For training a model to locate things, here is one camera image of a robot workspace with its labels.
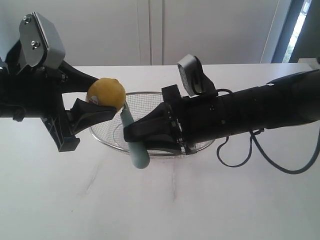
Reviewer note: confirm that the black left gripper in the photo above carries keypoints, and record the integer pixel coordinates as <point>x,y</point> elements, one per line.
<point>37,93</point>

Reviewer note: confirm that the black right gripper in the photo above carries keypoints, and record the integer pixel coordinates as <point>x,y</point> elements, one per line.
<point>179,123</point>

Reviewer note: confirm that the yellow lemon with sticker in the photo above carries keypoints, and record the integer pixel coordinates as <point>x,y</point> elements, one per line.
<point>107,92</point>

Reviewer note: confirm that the teal handled peeler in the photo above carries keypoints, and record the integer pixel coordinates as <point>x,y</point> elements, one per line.
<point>138,152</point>

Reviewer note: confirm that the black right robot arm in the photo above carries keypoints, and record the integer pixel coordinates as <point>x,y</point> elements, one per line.
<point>284,102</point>

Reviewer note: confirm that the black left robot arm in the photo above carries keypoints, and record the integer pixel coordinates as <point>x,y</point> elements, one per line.
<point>37,92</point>

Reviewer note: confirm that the white cabinet doors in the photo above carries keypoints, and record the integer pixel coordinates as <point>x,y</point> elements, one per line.
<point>154,32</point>

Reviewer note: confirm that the oval wire mesh basket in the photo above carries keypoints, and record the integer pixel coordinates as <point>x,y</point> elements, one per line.
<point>140,104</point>

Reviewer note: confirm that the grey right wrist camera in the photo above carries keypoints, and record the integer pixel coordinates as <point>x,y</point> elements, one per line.
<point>193,78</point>

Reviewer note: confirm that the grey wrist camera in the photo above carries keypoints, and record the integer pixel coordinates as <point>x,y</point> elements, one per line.
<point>193,78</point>
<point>39,44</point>

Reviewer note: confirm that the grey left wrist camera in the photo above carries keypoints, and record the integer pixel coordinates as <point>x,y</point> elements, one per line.
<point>39,44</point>

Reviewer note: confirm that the grey window frame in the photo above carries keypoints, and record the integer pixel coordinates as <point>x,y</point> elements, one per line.
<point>300,35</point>

